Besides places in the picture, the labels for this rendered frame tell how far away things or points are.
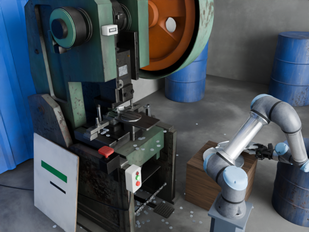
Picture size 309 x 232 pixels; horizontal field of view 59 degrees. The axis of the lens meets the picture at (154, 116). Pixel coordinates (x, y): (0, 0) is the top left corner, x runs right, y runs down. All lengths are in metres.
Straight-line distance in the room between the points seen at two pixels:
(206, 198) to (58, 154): 1.07
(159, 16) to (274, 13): 2.95
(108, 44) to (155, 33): 0.51
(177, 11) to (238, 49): 3.11
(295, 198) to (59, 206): 1.58
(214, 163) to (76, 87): 0.91
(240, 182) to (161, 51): 0.97
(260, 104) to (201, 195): 0.88
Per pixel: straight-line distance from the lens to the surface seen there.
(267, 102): 1.52
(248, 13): 4.67
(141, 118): 1.66
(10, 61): 2.53
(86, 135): 1.64
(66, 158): 1.82
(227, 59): 4.88
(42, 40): 1.78
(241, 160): 2.09
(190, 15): 1.68
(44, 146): 2.01
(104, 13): 1.40
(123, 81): 1.62
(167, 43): 1.82
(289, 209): 2.20
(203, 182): 2.03
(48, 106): 1.80
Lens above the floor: 1.53
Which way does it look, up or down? 26 degrees down
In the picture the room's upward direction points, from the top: 1 degrees counter-clockwise
